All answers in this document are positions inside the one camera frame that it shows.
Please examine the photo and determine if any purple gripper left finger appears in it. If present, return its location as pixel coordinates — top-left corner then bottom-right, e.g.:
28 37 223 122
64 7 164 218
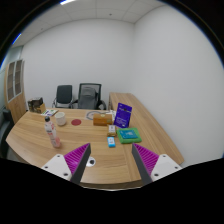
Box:
42 143 91 184

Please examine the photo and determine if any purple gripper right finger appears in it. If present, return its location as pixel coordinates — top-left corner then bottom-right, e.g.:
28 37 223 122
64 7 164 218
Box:
132 143 181 185

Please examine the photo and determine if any clear plastic water bottle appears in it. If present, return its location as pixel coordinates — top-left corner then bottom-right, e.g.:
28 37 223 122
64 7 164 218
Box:
45 116 61 148

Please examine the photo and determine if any blue book on cloth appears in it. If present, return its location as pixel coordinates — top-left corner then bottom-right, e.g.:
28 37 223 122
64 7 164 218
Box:
120 130 137 139

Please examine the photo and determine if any round red coaster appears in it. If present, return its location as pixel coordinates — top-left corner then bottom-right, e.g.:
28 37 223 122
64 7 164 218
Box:
71 119 82 126

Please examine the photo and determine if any small blue white box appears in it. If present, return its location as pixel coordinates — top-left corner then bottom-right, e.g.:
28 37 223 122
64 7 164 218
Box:
107 137 116 148

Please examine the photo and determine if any small brown snack packet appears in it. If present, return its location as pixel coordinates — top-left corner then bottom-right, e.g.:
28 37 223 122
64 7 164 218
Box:
107 125 117 137

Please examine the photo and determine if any round white plate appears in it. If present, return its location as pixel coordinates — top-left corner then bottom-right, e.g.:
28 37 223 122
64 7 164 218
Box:
85 111 103 120

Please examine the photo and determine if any brown tissue box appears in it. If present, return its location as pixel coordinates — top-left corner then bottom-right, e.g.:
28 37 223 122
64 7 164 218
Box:
93 114 113 126

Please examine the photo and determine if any purple standing card box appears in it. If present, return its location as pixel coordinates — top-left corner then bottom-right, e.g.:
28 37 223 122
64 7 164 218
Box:
114 103 132 128

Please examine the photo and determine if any green white leaflet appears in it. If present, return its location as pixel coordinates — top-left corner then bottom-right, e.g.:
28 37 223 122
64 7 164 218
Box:
41 109 58 116

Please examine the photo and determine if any brown cardboard box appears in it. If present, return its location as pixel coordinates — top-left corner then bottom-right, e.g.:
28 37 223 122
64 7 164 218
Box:
28 97 46 114

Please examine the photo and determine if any black office chair left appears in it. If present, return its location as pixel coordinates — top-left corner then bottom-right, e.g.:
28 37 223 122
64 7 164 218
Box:
52 85 73 108

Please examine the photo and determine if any grey mesh office chair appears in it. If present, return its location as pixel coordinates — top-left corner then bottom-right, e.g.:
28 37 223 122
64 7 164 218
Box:
74 83 106 110

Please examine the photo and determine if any black chair at left edge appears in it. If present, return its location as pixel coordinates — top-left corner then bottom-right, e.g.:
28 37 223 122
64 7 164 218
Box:
0 109 14 159

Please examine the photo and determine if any wooden bookshelf cabinet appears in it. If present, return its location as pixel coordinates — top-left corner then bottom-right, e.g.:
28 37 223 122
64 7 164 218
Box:
4 59 26 123

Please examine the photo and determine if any desk cable grommet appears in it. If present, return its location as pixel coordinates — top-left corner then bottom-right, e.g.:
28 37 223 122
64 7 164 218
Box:
86 157 96 167

